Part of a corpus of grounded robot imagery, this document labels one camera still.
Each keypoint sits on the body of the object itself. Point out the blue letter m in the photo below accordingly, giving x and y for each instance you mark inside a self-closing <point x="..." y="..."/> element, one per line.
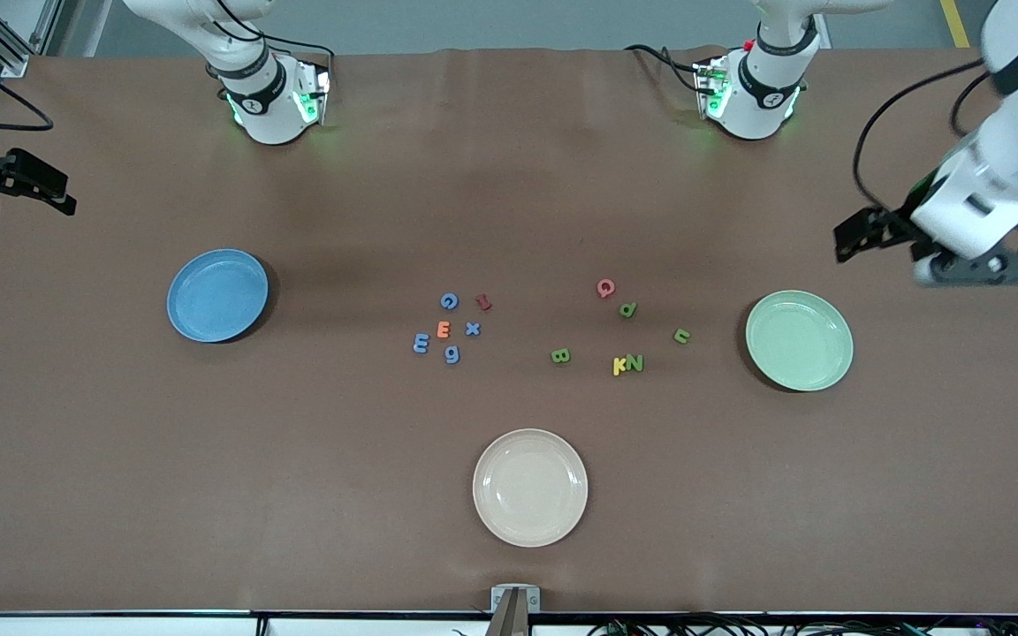
<point x="421" y="344"/>

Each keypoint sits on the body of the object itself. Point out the red number one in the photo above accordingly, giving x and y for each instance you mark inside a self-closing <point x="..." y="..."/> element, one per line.
<point x="483" y="302"/>

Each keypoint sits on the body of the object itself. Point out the beige plate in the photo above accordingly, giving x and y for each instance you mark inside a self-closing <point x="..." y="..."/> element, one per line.
<point x="530" y="488"/>

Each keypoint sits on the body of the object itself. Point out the aluminium frame post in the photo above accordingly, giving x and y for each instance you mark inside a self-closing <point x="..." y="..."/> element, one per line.
<point x="10" y="53"/>

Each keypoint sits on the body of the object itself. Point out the yellow letter K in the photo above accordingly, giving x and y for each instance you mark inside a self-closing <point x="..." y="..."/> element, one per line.
<point x="619" y="366"/>

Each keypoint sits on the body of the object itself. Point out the green letter N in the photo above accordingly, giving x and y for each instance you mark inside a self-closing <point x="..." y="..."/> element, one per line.
<point x="636" y="362"/>

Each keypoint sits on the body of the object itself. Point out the blue plate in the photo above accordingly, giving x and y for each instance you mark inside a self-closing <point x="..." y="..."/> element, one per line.
<point x="217" y="295"/>

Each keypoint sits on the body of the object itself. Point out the green letter p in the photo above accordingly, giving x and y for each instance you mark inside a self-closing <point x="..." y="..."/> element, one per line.
<point x="627" y="309"/>

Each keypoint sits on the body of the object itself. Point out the blue lowercase letter g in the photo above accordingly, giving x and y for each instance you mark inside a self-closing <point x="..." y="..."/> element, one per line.
<point x="452" y="354"/>

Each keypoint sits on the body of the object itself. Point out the pink letter Q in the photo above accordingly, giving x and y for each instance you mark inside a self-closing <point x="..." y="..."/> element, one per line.
<point x="605" y="288"/>

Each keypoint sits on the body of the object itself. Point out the metal base connector bracket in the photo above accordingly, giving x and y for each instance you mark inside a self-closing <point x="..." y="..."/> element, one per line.
<point x="710" y="88"/>
<point x="315" y="88"/>

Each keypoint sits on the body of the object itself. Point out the green letter B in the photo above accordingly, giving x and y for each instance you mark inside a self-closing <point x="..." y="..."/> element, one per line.
<point x="560" y="356"/>

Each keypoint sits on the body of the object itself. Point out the blue capital letter G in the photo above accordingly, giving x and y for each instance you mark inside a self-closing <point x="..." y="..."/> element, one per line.
<point x="449" y="301"/>

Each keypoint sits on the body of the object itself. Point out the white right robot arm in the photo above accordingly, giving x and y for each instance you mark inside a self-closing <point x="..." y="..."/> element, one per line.
<point x="270" y="110"/>

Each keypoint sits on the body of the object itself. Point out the green letter u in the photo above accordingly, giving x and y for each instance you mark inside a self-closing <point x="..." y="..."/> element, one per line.
<point x="681" y="336"/>

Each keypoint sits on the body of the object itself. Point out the green plate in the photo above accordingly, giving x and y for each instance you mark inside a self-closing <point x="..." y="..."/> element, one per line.
<point x="799" y="340"/>

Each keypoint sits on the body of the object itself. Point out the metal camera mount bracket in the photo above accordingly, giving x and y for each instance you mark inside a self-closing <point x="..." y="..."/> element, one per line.
<point x="515" y="609"/>

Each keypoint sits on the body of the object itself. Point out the brown table mat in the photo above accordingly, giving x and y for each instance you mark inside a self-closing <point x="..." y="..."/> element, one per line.
<point x="509" y="177"/>

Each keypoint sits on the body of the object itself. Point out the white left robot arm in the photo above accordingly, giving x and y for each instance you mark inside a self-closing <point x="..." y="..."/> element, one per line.
<point x="765" y="93"/>

